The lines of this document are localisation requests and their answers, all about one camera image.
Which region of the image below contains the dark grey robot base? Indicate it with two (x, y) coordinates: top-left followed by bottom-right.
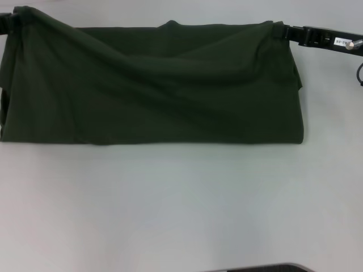
(204, 262), (313, 272)

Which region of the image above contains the right gripper cable with plug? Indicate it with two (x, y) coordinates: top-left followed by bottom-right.
(344, 39), (363, 88)

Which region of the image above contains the dark green printed t-shirt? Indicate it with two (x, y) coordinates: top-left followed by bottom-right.
(0, 5), (306, 147)

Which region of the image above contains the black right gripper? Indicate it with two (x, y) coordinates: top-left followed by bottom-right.
(271, 23), (363, 60)

